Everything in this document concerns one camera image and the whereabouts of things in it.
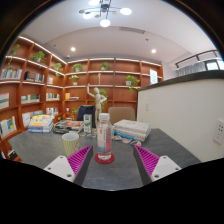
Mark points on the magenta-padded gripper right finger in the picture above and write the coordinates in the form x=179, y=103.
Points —
x=165, y=166

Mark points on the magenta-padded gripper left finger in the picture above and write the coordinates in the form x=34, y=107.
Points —
x=61, y=166

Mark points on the clear plastic drink bottle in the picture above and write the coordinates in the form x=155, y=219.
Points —
x=104, y=140

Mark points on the yellow striped mug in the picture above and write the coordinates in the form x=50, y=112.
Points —
x=70, y=145

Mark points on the small round printed badge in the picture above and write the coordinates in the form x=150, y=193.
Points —
x=136, y=143

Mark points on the stack of dark books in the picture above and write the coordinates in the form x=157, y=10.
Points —
x=68, y=126

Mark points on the stack of colourful books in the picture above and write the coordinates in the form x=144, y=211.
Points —
x=40, y=124

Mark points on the stack of white books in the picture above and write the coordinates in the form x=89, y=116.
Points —
x=131, y=129

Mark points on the tall green white carton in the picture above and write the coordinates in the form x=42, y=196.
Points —
x=87, y=123

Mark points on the beige chair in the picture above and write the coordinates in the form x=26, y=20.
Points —
x=121, y=114

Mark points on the wooden artist mannequin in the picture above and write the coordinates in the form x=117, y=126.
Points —
x=98, y=103

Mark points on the dark metal railing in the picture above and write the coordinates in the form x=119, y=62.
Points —
x=196, y=56

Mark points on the round recessed ceiling light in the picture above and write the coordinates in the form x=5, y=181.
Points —
x=153, y=51
x=73, y=49

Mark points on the ceiling air vent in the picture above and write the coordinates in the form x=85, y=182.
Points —
x=132, y=30

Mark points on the ceiling lamp with round bulbs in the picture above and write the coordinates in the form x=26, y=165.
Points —
x=105, y=22

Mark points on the white wall socket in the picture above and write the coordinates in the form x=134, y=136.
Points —
x=220, y=131

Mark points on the wooden wall shelf unit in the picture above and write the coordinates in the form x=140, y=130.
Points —
x=33, y=86

